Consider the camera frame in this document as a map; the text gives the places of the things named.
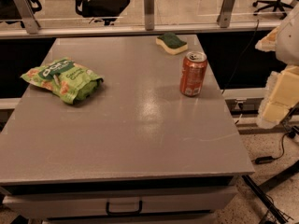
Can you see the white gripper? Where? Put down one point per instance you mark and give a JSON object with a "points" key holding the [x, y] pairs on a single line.
{"points": [[289, 42]]}

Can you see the orange soda can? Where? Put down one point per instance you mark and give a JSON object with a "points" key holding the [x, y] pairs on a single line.
{"points": [[193, 73]]}

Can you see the green and yellow sponge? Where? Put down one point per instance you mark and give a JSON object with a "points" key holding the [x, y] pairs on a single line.
{"points": [[171, 43]]}

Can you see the black office chair centre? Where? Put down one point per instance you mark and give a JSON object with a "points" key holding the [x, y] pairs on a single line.
{"points": [[106, 11]]}

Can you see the green chip bag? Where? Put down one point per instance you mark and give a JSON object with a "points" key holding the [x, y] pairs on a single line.
{"points": [[70, 81]]}

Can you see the black office chair left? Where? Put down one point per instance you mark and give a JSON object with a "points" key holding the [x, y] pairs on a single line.
{"points": [[9, 11]]}

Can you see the metal bracket right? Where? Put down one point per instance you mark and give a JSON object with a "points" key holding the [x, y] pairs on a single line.
{"points": [[225, 15]]}

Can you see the metal bracket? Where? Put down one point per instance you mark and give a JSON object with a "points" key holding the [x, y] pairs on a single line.
{"points": [[27, 16], [225, 15], [149, 14]]}

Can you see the grey window ledge rail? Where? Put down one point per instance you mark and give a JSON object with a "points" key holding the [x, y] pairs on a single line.
{"points": [[185, 29]]}

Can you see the black power adapter with cable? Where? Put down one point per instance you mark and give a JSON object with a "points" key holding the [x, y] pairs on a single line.
{"points": [[269, 159]]}

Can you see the metal bracket centre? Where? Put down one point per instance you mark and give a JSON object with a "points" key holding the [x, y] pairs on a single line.
{"points": [[149, 14]]}

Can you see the grey drawer with black handle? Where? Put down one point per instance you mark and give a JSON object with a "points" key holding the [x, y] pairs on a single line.
{"points": [[121, 202]]}

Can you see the metal bracket left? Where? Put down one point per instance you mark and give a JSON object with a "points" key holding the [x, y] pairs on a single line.
{"points": [[27, 16]]}

